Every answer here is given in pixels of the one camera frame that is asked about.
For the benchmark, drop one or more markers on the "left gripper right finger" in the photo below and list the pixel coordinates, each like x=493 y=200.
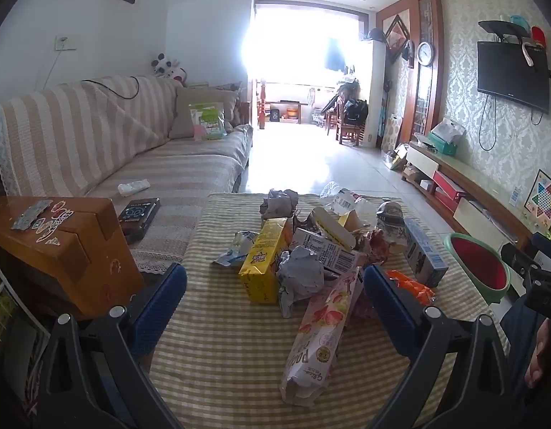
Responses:
x=478 y=393

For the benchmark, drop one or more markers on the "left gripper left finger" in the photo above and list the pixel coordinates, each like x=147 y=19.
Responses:
x=92 y=374

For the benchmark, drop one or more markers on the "orange plastic bag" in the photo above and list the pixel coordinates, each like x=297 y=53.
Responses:
x=424 y=295

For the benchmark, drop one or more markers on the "long pink snack wrapper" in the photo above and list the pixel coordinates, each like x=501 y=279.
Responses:
x=311 y=361

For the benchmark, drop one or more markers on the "ink painting paper cup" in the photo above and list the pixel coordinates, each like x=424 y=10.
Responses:
x=389 y=220

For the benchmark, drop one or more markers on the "red brown wrapper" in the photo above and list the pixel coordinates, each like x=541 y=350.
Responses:
x=375 y=246

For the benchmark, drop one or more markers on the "white blue milk carton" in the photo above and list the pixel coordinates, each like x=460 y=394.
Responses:
x=331 y=255

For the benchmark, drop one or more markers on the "grey white paper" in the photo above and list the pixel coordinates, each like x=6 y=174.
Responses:
x=300 y=275

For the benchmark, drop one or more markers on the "yellow cardboard box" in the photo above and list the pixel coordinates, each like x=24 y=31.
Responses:
x=258 y=272

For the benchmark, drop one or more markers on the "blue white snack bag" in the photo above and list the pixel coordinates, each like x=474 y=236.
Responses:
x=240 y=247

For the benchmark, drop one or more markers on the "clear plastic water bottle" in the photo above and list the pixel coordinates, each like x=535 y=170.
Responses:
x=338 y=200

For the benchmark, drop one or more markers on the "brown paper ball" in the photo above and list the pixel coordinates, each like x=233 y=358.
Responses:
x=279 y=204

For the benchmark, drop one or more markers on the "green red trash bin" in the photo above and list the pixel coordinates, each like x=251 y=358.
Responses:
x=482 y=265

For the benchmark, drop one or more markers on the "person's right hand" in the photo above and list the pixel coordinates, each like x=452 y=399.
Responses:
x=541 y=355

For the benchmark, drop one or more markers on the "chinese checkers board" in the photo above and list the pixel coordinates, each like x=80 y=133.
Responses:
x=538 y=202

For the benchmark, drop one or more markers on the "long wooden tv cabinet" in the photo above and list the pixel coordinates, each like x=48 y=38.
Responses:
x=480 y=187

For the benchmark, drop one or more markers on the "blue grey carton box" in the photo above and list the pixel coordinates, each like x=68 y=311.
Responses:
x=424 y=260

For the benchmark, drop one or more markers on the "striped green tablecloth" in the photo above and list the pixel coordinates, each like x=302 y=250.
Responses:
x=220 y=360

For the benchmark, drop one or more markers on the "wooden side cabinet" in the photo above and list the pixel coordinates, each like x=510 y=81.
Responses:
x=78 y=248

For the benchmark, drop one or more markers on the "green tissue box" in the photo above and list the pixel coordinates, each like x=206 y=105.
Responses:
x=441 y=146

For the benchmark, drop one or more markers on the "torn yellow white box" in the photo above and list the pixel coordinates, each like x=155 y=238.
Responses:
x=343 y=230

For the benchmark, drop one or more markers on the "wooden dining chair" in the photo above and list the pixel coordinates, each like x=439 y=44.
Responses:
x=348 y=122

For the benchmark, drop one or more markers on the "striped beige sofa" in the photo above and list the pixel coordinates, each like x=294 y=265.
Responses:
x=83 y=139

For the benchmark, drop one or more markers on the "beige sofa cushion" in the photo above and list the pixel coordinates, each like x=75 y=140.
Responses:
x=182 y=124

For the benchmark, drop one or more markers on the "green pink snack bag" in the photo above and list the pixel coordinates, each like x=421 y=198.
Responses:
x=208 y=120

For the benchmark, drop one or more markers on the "panda plush toy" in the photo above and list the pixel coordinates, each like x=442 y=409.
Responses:
x=164 y=67

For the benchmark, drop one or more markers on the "wall mounted black television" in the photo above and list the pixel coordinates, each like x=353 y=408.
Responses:
x=518 y=73

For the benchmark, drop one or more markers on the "round wall clock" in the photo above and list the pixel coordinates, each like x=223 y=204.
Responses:
x=425 y=53

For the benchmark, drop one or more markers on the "white wall socket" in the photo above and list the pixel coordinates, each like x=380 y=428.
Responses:
x=65 y=43

